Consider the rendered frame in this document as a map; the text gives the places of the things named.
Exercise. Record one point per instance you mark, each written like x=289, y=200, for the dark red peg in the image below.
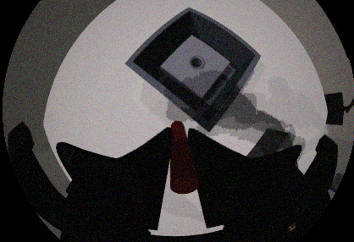
x=183, y=177

